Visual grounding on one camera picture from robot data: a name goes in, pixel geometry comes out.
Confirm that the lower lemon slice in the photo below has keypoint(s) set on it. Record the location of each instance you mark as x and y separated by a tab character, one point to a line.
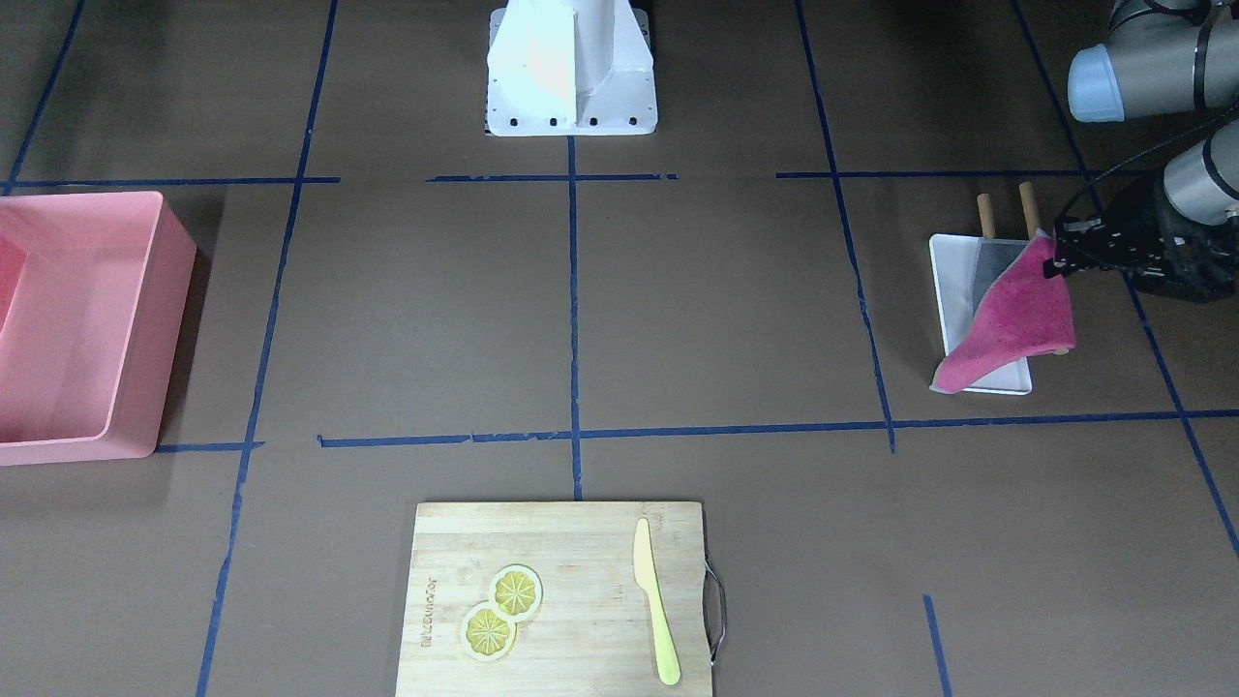
485	634

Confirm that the lemon slice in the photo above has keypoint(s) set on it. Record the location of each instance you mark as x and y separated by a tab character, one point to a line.
516	593
485	634

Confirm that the wooden cutting board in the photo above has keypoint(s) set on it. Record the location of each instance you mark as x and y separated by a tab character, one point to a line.
591	636

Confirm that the white towel rack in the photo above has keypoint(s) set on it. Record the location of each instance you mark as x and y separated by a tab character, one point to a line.
958	290

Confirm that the upper lemon slice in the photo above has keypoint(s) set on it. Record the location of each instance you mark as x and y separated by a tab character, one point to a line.
516	593

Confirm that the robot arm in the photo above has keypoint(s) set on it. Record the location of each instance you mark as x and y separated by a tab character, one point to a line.
1163	58

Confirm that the magenta cleaning cloth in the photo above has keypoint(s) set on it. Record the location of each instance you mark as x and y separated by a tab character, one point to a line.
1016	319

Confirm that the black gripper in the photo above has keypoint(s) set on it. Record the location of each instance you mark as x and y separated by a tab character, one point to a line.
1140	215

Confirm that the pink plastic bin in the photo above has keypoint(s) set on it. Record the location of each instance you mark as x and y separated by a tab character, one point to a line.
94	287

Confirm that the yellow plastic knife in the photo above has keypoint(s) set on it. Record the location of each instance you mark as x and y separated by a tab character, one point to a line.
666	658

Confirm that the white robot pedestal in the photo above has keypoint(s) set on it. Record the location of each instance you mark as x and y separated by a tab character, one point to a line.
570	68

